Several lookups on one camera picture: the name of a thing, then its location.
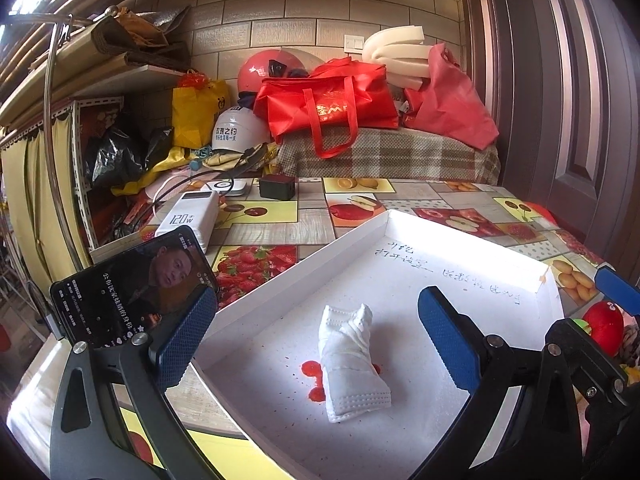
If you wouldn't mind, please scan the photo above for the red packet by door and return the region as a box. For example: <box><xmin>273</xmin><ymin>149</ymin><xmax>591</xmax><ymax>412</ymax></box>
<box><xmin>524</xmin><ymin>202</ymin><xmax>558</xmax><ymax>226</ymax></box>

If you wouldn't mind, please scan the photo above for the black plastic bag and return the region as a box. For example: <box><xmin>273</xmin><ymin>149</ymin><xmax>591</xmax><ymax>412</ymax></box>
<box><xmin>84</xmin><ymin>125</ymin><xmax>174</xmax><ymax>188</ymax></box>

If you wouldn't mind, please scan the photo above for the black charger cube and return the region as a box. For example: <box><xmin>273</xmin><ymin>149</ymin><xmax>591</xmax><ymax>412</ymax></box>
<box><xmin>258</xmin><ymin>174</ymin><xmax>296</xmax><ymax>200</ymax></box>

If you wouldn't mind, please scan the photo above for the yellow curtain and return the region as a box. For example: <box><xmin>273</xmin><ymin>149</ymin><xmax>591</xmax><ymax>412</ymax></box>
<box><xmin>1</xmin><ymin>114</ymin><xmax>91</xmax><ymax>295</ymax></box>

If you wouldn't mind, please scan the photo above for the pink red shopping bag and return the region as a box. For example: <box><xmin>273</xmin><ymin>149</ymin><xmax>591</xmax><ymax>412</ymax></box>
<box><xmin>402</xmin><ymin>44</ymin><xmax>499</xmax><ymax>151</ymax></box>

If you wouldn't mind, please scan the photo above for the metal storage shelf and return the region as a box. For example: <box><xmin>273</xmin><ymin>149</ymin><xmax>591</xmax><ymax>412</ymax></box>
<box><xmin>1</xmin><ymin>13</ymin><xmax>189</xmax><ymax>252</ymax></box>

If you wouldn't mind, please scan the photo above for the white power bank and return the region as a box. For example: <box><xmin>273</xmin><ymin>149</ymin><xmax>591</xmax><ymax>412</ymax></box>
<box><xmin>155</xmin><ymin>190</ymin><xmax>219</xmax><ymax>250</ymax></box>

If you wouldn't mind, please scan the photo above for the plaid cloth covered bench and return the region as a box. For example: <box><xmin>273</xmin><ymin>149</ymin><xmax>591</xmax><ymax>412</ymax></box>
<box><xmin>277</xmin><ymin>128</ymin><xmax>500</xmax><ymax>185</ymax></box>

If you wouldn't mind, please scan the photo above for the white round charger device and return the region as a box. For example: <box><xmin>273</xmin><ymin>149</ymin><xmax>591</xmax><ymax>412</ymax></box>
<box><xmin>205</xmin><ymin>179</ymin><xmax>252</xmax><ymax>197</ymax></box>

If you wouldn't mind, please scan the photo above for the yellow shopping bag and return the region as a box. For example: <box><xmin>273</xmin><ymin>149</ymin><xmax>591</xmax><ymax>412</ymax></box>
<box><xmin>171</xmin><ymin>72</ymin><xmax>231</xmax><ymax>150</ymax></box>

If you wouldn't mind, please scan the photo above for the red plush toy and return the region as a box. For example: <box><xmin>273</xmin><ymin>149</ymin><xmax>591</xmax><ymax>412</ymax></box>
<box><xmin>582</xmin><ymin>300</ymin><xmax>624</xmax><ymax>356</ymax></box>

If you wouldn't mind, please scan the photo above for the red helmet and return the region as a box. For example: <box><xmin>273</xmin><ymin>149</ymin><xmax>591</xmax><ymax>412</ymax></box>
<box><xmin>238</xmin><ymin>49</ymin><xmax>308</xmax><ymax>93</ymax></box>

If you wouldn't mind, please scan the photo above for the white helmet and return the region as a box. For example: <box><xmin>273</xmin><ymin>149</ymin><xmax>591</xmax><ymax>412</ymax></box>
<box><xmin>212</xmin><ymin>106</ymin><xmax>271</xmax><ymax>153</ymax></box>

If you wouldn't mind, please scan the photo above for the fruit pattern tablecloth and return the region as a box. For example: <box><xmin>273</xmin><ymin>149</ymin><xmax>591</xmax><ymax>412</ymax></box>
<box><xmin>117</xmin><ymin>175</ymin><xmax>640</xmax><ymax>480</ymax></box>

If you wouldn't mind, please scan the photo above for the cream foam roll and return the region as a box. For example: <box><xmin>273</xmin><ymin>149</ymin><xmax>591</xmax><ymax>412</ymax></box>
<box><xmin>361</xmin><ymin>25</ymin><xmax>432</xmax><ymax>91</ymax></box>

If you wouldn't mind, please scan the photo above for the white face mask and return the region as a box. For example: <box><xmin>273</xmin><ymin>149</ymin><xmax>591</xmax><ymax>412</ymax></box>
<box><xmin>318</xmin><ymin>304</ymin><xmax>392</xmax><ymax>424</ymax></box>

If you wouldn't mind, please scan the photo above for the black smartphone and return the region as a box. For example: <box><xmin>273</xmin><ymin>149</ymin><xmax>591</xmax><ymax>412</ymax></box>
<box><xmin>50</xmin><ymin>226</ymin><xmax>218</xmax><ymax>348</ymax></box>

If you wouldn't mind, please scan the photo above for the white shallow tray box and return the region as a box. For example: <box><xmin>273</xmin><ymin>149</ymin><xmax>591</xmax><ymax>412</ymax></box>
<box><xmin>194</xmin><ymin>210</ymin><xmax>563</xmax><ymax>479</ymax></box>

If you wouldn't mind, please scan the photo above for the red tote bag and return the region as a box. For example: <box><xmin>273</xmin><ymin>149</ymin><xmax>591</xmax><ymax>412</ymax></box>
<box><xmin>253</xmin><ymin>56</ymin><xmax>399</xmax><ymax>159</ymax></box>

